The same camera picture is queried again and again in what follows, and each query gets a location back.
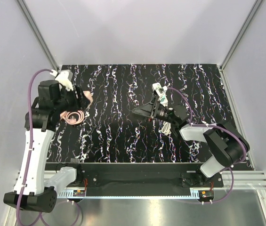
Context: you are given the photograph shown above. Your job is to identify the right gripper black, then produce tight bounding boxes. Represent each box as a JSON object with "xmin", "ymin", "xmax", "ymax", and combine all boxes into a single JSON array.
[{"xmin": 130, "ymin": 95, "xmax": 177, "ymax": 125}]

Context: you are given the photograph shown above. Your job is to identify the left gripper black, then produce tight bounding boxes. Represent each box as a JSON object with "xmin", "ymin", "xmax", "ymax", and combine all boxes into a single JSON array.
[{"xmin": 55, "ymin": 84, "xmax": 89, "ymax": 113}]

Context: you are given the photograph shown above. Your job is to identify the beige cube socket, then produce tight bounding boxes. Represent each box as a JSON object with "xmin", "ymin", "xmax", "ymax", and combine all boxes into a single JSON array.
[{"xmin": 83, "ymin": 90, "xmax": 94, "ymax": 101}]

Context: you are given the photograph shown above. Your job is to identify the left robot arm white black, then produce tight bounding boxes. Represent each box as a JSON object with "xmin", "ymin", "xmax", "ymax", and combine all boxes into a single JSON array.
[{"xmin": 3, "ymin": 80, "xmax": 91, "ymax": 213}]

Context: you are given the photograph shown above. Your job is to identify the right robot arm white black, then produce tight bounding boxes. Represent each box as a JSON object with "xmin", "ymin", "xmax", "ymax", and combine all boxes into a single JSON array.
[{"xmin": 132, "ymin": 97, "xmax": 250, "ymax": 187}]

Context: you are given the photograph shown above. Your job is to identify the white power strip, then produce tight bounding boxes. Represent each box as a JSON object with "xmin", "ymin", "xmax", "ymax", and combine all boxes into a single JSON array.
[{"xmin": 152, "ymin": 83, "xmax": 168, "ymax": 107}]

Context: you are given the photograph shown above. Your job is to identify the round pink power socket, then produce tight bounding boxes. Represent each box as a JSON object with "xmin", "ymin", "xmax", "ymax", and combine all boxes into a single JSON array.
[{"xmin": 60, "ymin": 111, "xmax": 68, "ymax": 122}]

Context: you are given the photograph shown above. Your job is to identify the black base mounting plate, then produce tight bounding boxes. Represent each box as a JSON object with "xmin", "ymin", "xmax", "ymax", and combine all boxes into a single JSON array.
[{"xmin": 68, "ymin": 163, "xmax": 224, "ymax": 197}]

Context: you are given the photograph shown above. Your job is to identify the pink coiled cord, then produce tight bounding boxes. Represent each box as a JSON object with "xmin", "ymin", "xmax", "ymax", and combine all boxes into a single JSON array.
[{"xmin": 64, "ymin": 110, "xmax": 86, "ymax": 125}]

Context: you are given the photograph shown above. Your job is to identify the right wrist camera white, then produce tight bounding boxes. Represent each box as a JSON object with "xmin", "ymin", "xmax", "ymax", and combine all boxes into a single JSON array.
[{"xmin": 154, "ymin": 85, "xmax": 168, "ymax": 97}]

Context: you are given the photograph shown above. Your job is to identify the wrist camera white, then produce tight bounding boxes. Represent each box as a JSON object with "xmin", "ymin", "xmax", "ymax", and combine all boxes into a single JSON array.
[
  {"xmin": 55, "ymin": 70, "xmax": 74, "ymax": 91},
  {"xmin": 154, "ymin": 85, "xmax": 168, "ymax": 97}
]

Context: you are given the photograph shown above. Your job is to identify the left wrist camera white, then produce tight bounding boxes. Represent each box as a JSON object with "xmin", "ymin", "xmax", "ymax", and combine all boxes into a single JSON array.
[{"xmin": 55, "ymin": 70, "xmax": 74, "ymax": 91}]

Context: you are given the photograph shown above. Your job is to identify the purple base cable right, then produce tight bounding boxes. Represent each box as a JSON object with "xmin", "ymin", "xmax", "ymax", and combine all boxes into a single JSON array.
[{"xmin": 177, "ymin": 168, "xmax": 235, "ymax": 205}]

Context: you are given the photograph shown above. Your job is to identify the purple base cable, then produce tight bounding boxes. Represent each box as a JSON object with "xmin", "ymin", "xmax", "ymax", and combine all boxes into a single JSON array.
[
  {"xmin": 40, "ymin": 202, "xmax": 81, "ymax": 225},
  {"xmin": 177, "ymin": 168, "xmax": 235, "ymax": 205}
]

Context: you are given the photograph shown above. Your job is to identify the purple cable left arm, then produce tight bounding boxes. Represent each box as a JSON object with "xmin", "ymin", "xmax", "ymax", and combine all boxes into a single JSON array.
[{"xmin": 16, "ymin": 68, "xmax": 58, "ymax": 226}]

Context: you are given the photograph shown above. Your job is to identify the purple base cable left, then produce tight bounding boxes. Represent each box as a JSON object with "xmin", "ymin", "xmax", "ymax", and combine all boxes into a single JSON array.
[{"xmin": 40, "ymin": 202, "xmax": 81, "ymax": 225}]

